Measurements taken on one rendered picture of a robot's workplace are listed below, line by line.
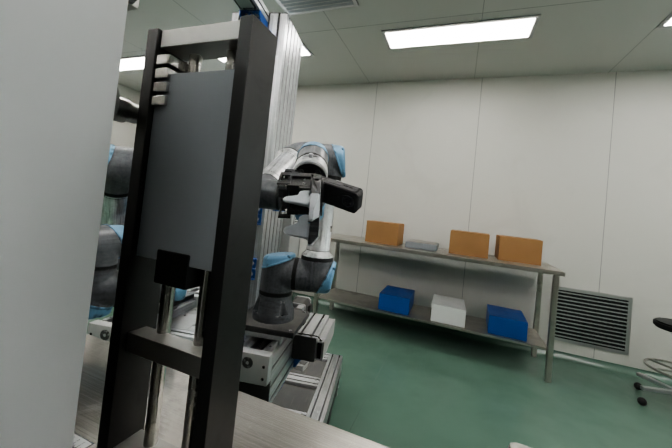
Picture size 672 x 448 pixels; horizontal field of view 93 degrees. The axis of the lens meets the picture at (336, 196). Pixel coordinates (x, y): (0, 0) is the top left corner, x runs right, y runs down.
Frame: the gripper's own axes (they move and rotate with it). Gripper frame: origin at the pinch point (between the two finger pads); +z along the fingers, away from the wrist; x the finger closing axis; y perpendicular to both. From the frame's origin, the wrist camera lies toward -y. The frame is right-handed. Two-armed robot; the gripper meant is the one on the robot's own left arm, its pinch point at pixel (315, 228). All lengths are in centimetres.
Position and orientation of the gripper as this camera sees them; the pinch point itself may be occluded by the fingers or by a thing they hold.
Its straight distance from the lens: 49.3
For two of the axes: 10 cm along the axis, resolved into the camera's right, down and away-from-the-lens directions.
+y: -10.0, -0.5, -0.4
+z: 0.1, 4.4, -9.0
